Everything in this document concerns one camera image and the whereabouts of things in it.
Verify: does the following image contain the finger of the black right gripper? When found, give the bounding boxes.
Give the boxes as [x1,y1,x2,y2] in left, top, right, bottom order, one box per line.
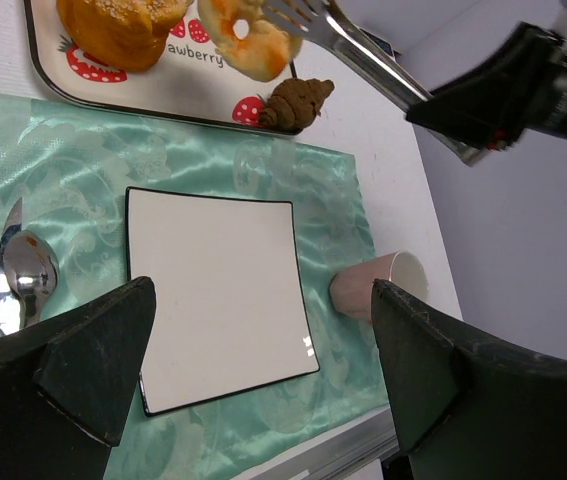
[406,22,563,150]

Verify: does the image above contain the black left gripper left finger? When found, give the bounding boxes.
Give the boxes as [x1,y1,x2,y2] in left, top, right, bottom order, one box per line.
[0,276,156,479]

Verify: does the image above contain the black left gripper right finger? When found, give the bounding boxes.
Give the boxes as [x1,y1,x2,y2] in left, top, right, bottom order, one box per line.
[371,279,567,479]

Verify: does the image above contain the steel serving tongs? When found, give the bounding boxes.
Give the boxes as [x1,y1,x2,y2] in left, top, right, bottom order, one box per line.
[261,0,494,167]

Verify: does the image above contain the glazed ring bread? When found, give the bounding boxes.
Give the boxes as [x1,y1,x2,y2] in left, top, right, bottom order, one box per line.
[197,0,302,83]

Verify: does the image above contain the tall orange muffin bread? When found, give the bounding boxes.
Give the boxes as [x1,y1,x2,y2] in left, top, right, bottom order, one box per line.
[56,0,192,73]

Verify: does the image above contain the steel table knife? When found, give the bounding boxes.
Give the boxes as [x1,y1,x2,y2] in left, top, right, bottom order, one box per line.
[0,198,22,336]

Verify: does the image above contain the steel spoon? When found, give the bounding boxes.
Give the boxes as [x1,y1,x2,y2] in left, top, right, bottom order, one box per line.
[3,230,59,329]

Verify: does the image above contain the pink ceramic mug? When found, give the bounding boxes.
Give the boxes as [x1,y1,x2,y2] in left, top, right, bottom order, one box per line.
[329,251,429,323]

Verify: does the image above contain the brown chocolate croissant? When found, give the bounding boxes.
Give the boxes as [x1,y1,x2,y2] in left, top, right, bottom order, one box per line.
[257,78,335,133]

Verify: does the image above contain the white square plate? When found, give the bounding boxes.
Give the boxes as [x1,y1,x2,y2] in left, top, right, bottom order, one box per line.
[125,187,320,417]

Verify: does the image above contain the green satin placemat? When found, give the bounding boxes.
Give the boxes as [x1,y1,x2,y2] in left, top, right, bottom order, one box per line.
[0,95,388,479]

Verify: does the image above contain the strawberry print tray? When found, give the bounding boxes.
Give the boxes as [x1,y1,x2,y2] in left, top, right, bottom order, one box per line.
[24,1,278,131]

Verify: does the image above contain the aluminium table edge rail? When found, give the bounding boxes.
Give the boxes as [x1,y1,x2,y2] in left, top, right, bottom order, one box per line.
[237,406,399,479]

